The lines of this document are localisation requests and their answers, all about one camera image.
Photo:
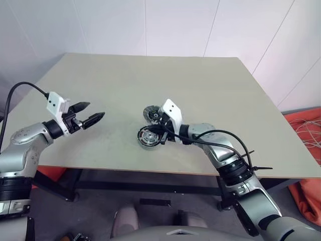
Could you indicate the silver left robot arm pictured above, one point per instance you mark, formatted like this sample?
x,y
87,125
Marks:
x,y
22,143

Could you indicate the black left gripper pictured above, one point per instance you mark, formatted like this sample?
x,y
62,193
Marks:
x,y
71,124

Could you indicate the silver robot torso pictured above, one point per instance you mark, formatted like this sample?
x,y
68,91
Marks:
x,y
175,234

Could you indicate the black metal table frame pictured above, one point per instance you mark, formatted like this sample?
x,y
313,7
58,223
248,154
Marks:
x,y
150,187

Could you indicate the black flat bar on floor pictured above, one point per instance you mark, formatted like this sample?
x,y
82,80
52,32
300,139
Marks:
x,y
155,202

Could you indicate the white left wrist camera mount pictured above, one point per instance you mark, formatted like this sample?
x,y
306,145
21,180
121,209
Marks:
x,y
54,103

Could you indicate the orange fabric under table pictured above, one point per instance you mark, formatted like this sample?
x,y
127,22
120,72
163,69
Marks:
x,y
51,173

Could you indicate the dark grey rounded cover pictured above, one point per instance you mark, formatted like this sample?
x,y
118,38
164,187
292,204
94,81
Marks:
x,y
193,219
125,218

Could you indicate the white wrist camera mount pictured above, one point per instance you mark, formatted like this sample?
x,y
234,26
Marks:
x,y
54,103
171,110

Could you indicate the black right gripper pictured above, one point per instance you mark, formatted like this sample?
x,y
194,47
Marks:
x,y
168,126

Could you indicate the small black electronic device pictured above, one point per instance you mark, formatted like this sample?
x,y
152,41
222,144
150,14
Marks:
x,y
77,237

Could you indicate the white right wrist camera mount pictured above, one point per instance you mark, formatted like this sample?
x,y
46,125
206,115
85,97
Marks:
x,y
171,110

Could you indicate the silver motor stator base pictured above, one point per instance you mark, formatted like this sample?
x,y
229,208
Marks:
x,y
150,148

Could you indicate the silver spoked rotor disc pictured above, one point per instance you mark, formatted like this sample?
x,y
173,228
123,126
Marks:
x,y
148,137

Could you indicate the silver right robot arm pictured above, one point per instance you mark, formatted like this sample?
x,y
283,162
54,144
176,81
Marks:
x,y
220,153

